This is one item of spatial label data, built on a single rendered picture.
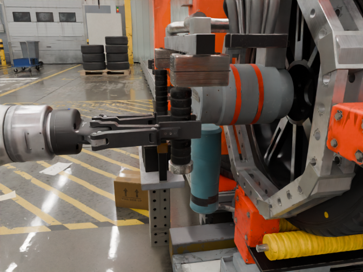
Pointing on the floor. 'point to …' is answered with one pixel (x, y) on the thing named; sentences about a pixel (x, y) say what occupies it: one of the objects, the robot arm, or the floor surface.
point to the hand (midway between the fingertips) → (179, 126)
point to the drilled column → (159, 216)
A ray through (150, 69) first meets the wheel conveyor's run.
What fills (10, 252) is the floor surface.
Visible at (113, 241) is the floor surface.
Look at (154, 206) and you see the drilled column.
